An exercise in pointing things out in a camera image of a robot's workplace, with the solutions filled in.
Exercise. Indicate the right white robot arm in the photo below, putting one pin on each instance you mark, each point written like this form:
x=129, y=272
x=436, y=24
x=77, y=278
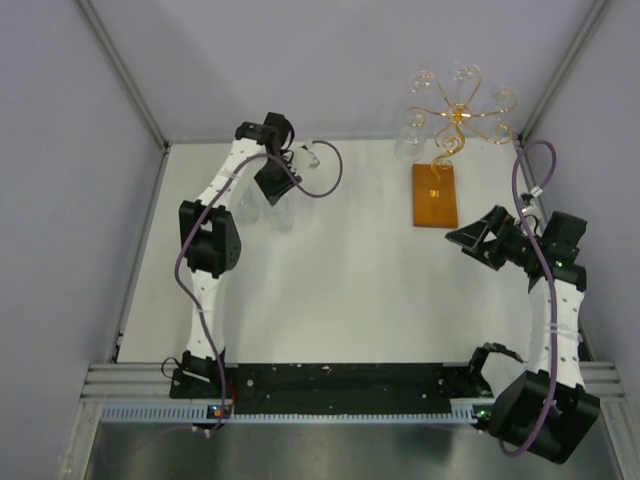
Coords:
x=541, y=403

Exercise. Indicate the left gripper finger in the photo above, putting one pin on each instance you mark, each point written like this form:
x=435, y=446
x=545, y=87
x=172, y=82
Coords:
x=265, y=180
x=279, y=190

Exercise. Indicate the right aluminium frame post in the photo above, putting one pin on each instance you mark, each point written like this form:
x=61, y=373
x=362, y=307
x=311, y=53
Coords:
x=588, y=28

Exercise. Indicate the aluminium frame post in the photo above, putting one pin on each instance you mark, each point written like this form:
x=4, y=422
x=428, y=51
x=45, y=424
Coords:
x=121, y=72
x=588, y=28

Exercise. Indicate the left aluminium frame post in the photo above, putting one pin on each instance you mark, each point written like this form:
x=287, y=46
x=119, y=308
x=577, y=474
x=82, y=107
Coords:
x=121, y=72

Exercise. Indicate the grey slotted cable duct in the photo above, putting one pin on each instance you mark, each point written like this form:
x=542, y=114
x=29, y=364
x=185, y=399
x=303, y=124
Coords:
x=455, y=411

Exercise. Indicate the wine glass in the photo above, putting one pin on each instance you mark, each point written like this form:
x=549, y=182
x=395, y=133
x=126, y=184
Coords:
x=504, y=98
x=464, y=73
x=411, y=139
x=424, y=82
x=246, y=212
x=280, y=216

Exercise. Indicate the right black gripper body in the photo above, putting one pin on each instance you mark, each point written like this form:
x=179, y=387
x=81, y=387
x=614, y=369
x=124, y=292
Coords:
x=510, y=243

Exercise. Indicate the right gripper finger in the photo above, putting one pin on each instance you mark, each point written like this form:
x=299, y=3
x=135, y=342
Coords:
x=486, y=253
x=479, y=231

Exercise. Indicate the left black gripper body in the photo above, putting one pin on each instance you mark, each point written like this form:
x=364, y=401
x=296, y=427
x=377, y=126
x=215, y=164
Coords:
x=294, y=175

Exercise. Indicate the gold wire glass rack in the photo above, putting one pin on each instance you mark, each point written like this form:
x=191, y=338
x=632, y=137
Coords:
x=454, y=110

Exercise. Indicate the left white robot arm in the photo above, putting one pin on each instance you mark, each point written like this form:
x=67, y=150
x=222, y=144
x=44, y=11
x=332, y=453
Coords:
x=210, y=240

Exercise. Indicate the orange wooden rack base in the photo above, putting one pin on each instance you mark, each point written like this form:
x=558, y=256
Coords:
x=434, y=202

